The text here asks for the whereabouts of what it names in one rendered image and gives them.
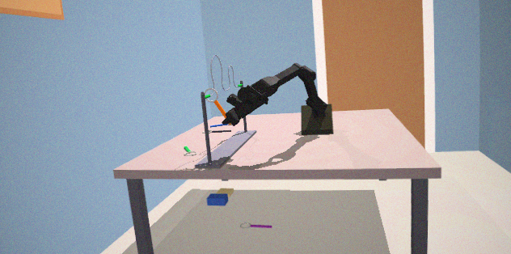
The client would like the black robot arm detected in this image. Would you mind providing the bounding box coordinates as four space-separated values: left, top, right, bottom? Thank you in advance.
226 63 328 117

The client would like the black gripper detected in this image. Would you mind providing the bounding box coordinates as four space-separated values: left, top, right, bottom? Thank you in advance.
222 102 254 126

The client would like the orange handle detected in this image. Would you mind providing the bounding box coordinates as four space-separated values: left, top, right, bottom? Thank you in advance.
205 88 226 118

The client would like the blue block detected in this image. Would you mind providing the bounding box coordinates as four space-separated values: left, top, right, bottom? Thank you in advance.
206 193 228 205

